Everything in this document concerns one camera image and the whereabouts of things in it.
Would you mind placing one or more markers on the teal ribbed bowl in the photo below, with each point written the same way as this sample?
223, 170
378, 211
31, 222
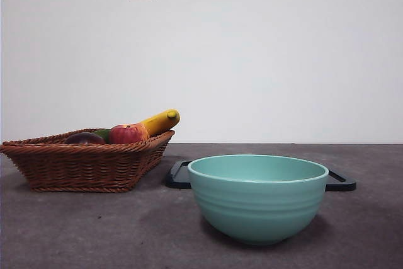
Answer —
258, 206

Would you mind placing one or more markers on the dark red plum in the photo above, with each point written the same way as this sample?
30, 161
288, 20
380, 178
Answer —
85, 139

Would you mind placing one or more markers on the yellow banana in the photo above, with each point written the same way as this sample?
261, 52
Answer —
160, 122

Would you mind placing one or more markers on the black rectangular tray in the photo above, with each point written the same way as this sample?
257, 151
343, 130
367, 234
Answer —
179, 177

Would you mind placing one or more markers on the red apple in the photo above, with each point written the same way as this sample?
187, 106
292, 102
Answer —
126, 135

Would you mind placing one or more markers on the green avocado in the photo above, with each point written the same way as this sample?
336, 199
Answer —
103, 135

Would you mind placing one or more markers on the brown wicker basket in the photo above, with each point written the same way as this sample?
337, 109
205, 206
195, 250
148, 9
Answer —
82, 168

